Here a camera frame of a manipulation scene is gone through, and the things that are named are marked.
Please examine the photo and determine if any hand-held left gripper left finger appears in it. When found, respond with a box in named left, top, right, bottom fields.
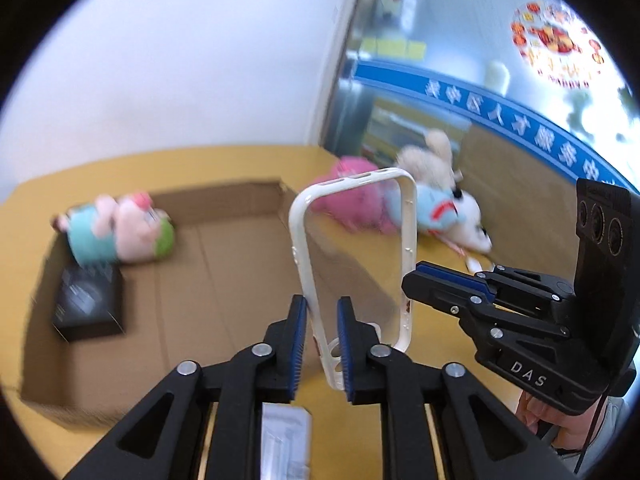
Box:
left=62, top=294, right=308, bottom=480

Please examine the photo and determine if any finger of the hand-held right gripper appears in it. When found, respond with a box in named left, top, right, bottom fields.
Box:
left=402, top=270, right=572, bottom=347
left=414, top=260, right=577, bottom=305

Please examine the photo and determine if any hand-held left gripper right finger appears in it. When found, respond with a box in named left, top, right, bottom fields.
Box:
left=336, top=296, right=576, bottom=480

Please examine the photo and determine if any white clear phone case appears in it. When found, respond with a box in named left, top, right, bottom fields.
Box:
left=288, top=166, right=418, bottom=392

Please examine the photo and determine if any brown cardboard box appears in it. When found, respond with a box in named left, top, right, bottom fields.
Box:
left=19, top=177, right=416, bottom=431

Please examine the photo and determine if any person's right forearm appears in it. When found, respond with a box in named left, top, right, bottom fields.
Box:
left=552, top=367, right=638, bottom=461

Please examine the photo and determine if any person's right hand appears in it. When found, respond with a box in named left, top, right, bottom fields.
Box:
left=517, top=392, right=591, bottom=453

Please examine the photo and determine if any white blue dog plush toy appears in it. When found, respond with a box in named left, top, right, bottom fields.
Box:
left=390, top=182, right=493, bottom=253

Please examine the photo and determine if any white plastic packet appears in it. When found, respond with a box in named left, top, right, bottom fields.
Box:
left=261, top=404, right=312, bottom=480

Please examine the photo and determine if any brown cardboard panel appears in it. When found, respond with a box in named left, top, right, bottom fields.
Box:
left=459, top=124, right=588, bottom=281

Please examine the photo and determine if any beige plush toy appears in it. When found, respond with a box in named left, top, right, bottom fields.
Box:
left=396, top=129, right=463, bottom=186

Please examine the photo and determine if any blue banner strip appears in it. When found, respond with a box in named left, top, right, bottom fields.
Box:
left=352, top=57, right=640, bottom=196

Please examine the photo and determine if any pink teal pig plush toy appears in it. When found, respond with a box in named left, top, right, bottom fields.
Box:
left=52, top=191, right=176, bottom=267

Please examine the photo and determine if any black small box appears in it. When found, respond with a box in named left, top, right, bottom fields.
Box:
left=51, top=264, right=125, bottom=343

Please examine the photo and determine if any glass door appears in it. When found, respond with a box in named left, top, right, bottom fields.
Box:
left=320, top=0, right=640, bottom=196

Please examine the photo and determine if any red round window sticker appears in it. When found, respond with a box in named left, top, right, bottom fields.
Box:
left=510, top=0, right=606, bottom=90

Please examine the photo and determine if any black cable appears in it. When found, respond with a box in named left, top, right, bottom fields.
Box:
left=574, top=390, right=605, bottom=476

